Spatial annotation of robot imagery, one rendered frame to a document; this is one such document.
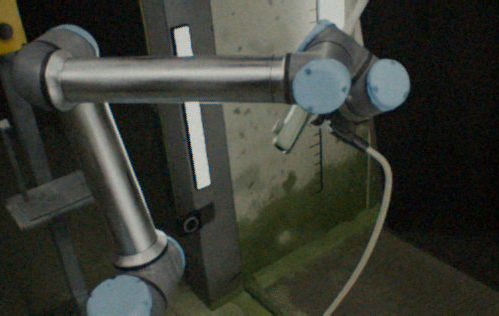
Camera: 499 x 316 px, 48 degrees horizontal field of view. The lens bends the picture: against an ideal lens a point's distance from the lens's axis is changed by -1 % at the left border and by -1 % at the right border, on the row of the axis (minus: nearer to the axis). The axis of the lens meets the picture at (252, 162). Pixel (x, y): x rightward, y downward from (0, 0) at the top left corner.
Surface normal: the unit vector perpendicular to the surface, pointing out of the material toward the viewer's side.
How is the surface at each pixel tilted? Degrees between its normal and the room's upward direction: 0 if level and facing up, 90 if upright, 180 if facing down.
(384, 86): 61
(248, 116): 90
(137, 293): 5
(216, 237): 90
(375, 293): 0
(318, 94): 90
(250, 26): 90
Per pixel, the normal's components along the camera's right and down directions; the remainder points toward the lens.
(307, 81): -0.11, 0.50
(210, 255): 0.60, 0.36
